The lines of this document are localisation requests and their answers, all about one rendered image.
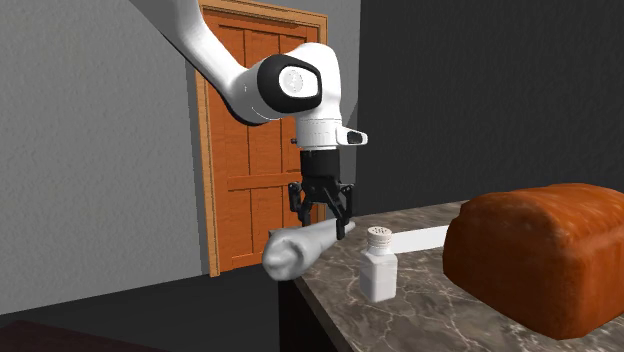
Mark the white salt shaker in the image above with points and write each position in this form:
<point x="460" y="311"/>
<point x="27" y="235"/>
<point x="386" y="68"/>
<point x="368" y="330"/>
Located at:
<point x="378" y="273"/>

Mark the orange wooden door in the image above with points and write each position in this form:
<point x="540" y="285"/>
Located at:
<point x="253" y="195"/>

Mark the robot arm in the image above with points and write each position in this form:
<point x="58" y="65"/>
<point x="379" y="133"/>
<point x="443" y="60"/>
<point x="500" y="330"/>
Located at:
<point x="219" y="63"/>

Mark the brown bread loaf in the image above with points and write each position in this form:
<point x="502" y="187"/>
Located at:
<point x="536" y="253"/>

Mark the white rolled cloth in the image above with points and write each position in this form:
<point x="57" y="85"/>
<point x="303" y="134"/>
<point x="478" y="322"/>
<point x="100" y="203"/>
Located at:
<point x="297" y="248"/>

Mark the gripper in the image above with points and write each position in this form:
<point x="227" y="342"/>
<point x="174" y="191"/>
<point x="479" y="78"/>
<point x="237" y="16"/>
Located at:
<point x="319" y="170"/>

